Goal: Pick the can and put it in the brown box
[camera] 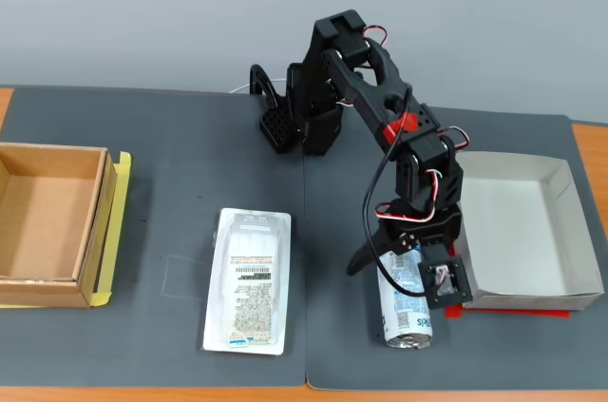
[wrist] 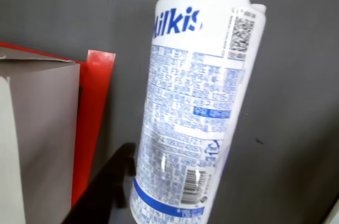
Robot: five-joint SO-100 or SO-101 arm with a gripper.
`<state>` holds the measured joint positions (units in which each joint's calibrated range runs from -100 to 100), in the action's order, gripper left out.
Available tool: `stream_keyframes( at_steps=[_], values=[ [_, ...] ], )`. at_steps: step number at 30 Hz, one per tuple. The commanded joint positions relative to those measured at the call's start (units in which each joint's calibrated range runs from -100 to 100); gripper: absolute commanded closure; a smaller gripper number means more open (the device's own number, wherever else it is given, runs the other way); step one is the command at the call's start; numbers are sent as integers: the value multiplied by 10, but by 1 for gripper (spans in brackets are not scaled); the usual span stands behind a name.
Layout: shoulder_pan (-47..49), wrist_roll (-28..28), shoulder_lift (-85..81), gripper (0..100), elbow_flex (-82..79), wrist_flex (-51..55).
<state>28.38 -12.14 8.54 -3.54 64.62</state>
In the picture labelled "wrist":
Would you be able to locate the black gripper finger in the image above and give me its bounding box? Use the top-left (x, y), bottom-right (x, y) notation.
top-left (63, 142), bottom-right (137, 224)

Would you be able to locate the red and grey carton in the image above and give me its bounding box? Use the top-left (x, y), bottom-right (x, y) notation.
top-left (0, 41), bottom-right (117, 224)

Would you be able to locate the white blue Milkis can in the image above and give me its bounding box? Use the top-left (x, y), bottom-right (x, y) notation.
top-left (128, 0), bottom-right (267, 224)

